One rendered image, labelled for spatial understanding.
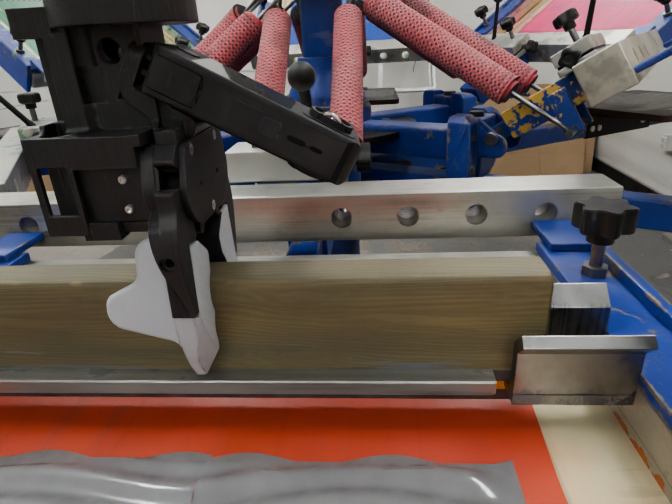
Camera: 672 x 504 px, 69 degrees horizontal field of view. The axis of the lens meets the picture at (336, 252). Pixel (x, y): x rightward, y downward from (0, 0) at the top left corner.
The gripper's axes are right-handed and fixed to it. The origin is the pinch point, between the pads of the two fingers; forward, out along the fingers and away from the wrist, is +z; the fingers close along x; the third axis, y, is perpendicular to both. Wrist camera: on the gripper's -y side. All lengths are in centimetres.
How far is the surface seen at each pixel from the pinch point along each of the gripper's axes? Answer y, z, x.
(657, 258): -161, 101, -224
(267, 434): -3.1, 5.6, 3.1
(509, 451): -18.0, 5.6, 4.2
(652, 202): -54, 9, -50
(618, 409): -25.4, 4.9, 1.3
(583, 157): -186, 88, -396
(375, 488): -10.0, 5.1, 7.4
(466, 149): -26, 2, -59
